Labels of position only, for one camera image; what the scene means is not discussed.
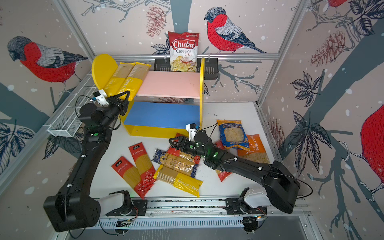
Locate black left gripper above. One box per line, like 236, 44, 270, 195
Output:
101, 91, 130, 130

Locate dark blue spaghetti pack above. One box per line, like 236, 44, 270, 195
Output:
152, 149, 199, 178

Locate yellow spaghetti pack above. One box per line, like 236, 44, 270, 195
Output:
103, 63, 136, 97
118, 62, 151, 101
154, 172, 203, 197

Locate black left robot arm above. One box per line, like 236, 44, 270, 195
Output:
43, 91, 130, 232

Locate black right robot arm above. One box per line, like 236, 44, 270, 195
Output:
169, 130, 300, 214

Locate yellow wooden shelf unit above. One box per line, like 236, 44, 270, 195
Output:
92, 54, 205, 138

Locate blue orecchiette pasta bag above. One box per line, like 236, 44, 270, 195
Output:
217, 120, 250, 151

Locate orange pasta bag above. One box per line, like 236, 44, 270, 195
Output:
237, 134, 270, 164

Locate red fusilli bag left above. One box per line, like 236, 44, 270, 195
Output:
167, 146, 200, 164

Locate red fusilli bag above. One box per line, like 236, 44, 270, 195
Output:
167, 146, 200, 164
215, 140, 232, 182

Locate red spaghetti pack inner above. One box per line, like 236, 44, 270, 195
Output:
129, 143, 156, 185

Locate red spaghetti pack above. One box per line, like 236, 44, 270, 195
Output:
129, 143, 156, 185
112, 157, 153, 200

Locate red fusilli bag right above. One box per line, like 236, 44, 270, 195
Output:
215, 140, 232, 182

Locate red spaghetti pack outer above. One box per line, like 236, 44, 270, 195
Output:
112, 157, 153, 200

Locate Chuba cassava chips bag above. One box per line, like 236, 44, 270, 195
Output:
168, 32, 200, 73

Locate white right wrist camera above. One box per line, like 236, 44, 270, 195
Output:
186, 124, 199, 141

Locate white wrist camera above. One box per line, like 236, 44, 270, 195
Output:
186, 124, 199, 141
93, 90, 109, 107

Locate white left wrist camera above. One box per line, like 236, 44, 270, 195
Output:
93, 90, 109, 107

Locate white wire wall basket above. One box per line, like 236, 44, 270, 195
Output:
48, 73, 97, 137

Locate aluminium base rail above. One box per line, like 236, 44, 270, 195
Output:
92, 197, 311, 233

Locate black wall basket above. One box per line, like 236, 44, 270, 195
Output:
154, 58, 219, 80

